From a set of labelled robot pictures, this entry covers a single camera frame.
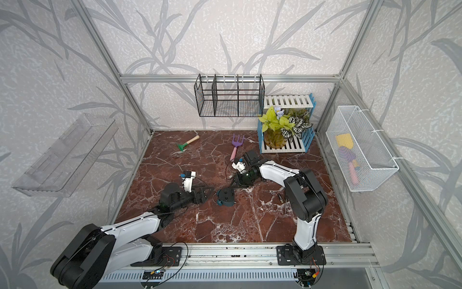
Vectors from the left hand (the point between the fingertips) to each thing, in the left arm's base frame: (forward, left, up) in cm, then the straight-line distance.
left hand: (210, 189), depth 83 cm
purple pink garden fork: (+36, -12, -10) cm, 39 cm away
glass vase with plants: (+29, -34, +13) cm, 46 cm away
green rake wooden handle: (+34, +23, -11) cm, 42 cm away
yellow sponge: (+20, -65, +13) cm, 69 cm away
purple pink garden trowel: (+15, -66, +9) cm, 68 cm away
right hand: (+4, -10, -4) cm, 12 cm away
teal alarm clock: (-2, -7, -5) cm, 9 cm away
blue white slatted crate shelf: (+43, -47, +18) cm, 66 cm away
